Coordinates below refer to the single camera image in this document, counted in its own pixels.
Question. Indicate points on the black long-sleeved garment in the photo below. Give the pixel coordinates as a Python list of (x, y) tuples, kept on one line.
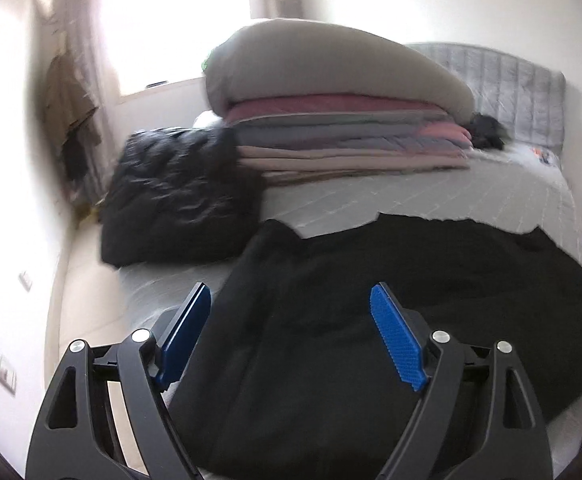
[(321, 285)]

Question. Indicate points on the small colourful printed item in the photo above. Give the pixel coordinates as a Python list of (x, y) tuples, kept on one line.
[(546, 156)]

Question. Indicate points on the bright window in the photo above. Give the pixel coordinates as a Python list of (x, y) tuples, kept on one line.
[(171, 25)]

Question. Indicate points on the grey pillow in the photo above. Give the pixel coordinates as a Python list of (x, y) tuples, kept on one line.
[(331, 60)]

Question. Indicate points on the dark hanging garment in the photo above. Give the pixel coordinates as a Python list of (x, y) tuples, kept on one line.
[(77, 160)]

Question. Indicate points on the black puffer jacket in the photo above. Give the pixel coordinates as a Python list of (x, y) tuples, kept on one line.
[(171, 195)]

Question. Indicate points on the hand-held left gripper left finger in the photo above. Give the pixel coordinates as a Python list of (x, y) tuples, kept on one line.
[(183, 335)]

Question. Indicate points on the white light switch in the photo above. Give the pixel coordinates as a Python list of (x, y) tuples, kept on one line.
[(6, 374)]

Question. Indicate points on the small black cloth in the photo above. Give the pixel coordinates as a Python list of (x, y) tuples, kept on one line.
[(486, 132)]

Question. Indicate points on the bed with white quilted cover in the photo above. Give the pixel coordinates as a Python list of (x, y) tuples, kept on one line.
[(421, 195)]

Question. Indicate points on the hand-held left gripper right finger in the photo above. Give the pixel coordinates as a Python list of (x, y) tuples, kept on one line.
[(396, 335)]

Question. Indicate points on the grey padded headboard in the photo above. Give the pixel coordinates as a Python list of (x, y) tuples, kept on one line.
[(511, 80)]

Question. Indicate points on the white wall socket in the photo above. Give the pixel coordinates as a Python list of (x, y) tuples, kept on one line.
[(26, 280)]

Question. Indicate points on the stack of folded blankets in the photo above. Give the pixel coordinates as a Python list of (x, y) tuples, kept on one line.
[(346, 150)]

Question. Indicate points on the beige hanging garment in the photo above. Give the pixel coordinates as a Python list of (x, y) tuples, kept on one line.
[(66, 95)]

